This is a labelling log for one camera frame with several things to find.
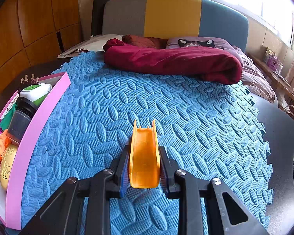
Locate black rolled mat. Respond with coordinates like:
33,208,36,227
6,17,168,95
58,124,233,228
91,0,111,37

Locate blue foam puzzle mat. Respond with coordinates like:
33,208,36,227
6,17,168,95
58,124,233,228
21,51,275,235

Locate maroon pillow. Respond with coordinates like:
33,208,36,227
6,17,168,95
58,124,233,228
122,35,167,50

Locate grey jar with black lid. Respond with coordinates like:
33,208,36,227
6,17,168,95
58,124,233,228
8,97,40,144

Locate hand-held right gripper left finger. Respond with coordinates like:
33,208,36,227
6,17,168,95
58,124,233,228
21,149,131,235

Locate purple gift box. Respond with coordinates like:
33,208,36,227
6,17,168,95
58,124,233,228
263,48,282,72

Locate white green toy box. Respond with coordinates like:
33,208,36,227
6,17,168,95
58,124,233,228
20,83,52,104

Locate wooden side desk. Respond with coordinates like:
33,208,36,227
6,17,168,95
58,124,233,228
252,52,294,118

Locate green toy mould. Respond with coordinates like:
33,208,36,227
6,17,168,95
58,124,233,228
0,103,17,130

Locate pink cardboard box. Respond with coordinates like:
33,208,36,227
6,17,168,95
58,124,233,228
0,72,71,230

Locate maroon blanket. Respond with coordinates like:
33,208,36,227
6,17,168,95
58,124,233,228
103,39,243,85

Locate orange toy blocks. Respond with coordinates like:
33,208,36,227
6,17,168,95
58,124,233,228
0,130,13,159

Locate yellow oval case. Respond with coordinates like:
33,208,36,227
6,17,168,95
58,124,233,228
0,144,18,191

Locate grey yellow blue headboard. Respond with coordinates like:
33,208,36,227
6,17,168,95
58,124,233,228
102,0,250,53

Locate white tote bag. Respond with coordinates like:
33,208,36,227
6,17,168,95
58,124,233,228
57,34,124,59

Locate purple cat pillow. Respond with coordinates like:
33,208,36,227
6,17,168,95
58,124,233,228
166,37,236,52

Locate brown wooden peg brush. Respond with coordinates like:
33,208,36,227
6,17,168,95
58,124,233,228
17,73,41,95

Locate window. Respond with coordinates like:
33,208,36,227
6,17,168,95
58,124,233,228
211,0,294,47

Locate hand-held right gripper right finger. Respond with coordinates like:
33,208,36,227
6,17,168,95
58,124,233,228
159,146,270,235

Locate wooden wardrobe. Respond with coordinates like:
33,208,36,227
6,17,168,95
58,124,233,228
0,0,93,98

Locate pink bed quilt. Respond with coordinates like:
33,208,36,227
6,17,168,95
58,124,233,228
233,45,278,103

